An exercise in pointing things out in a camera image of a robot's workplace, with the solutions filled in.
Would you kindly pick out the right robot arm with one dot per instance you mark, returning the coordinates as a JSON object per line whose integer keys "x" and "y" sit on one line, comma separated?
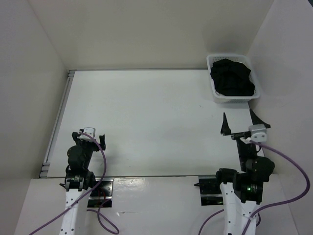
{"x": 243, "y": 191}

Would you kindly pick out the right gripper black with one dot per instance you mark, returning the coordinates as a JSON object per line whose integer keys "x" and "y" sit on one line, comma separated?
{"x": 225, "y": 128}

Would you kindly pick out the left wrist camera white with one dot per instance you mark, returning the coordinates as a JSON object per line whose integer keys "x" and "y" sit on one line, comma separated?
{"x": 87, "y": 133}

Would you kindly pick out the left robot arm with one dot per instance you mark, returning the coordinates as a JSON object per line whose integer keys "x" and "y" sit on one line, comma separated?
{"x": 79, "y": 181}

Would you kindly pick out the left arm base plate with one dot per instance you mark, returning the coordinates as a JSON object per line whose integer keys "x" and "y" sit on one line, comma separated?
{"x": 102, "y": 195}

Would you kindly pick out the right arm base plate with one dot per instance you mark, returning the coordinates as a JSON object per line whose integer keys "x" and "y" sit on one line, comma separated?
{"x": 210, "y": 192}

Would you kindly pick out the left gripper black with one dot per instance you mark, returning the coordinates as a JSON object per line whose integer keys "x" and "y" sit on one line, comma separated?
{"x": 79, "y": 142}

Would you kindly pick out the black skirt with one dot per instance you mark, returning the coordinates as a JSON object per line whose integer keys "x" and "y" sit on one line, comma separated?
{"x": 231, "y": 77}

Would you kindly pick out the white plastic basket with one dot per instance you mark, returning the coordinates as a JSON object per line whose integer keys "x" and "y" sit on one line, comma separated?
{"x": 232, "y": 78}

